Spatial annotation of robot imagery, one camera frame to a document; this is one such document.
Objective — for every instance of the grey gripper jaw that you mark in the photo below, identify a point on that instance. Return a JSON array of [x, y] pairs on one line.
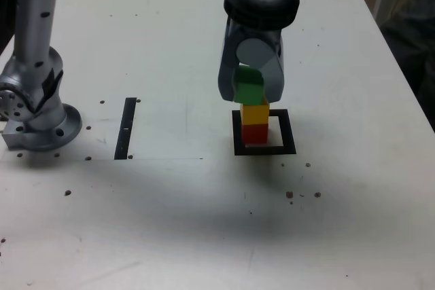
[[226, 76], [273, 79]]

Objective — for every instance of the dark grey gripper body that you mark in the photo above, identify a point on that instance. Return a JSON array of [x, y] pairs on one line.
[[258, 33]]

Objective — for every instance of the green cube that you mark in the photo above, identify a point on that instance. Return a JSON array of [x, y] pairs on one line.
[[249, 91]]

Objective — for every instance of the yellow cube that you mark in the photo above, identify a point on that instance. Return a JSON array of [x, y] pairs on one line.
[[255, 115]]

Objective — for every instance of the red cube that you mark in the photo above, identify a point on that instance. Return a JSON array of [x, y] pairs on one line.
[[255, 133]]

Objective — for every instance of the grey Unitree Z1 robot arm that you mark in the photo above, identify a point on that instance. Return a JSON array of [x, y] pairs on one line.
[[34, 32]]

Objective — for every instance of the black tape square outline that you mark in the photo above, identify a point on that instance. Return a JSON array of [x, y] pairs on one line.
[[289, 133]]

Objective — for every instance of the black tape strip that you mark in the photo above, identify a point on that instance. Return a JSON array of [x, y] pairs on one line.
[[123, 133]]

